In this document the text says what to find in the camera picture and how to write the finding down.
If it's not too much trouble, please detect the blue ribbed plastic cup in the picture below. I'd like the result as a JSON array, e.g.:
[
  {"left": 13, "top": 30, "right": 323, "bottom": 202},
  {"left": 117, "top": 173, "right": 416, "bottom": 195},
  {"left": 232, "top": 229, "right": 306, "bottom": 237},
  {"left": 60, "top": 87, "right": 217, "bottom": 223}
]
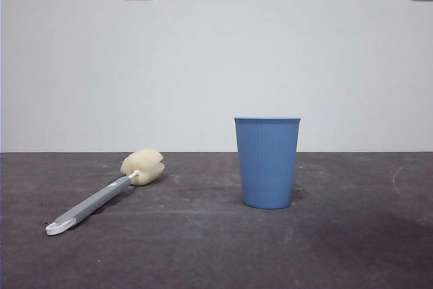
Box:
[{"left": 233, "top": 116, "right": 302, "bottom": 210}]

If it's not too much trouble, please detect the grey cup brush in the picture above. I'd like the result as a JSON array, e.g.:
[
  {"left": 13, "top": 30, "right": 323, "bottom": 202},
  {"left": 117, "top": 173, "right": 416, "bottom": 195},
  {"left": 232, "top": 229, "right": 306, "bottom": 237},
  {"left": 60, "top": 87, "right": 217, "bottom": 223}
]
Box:
[{"left": 45, "top": 148, "right": 166, "bottom": 236}]

